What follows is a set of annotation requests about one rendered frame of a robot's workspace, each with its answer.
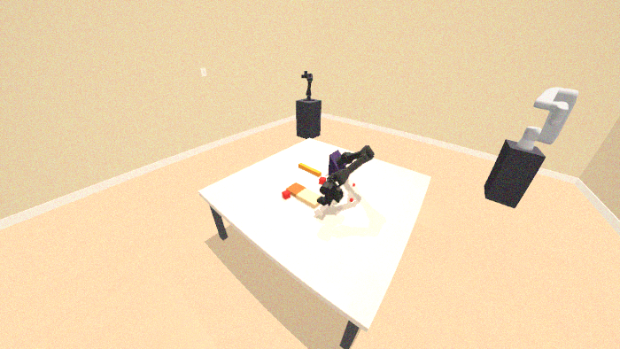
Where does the orange square block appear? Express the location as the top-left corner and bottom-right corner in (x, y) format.
(286, 182), (306, 198)

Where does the yellow rectangular bar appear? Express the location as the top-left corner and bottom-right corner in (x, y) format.
(298, 163), (322, 177)

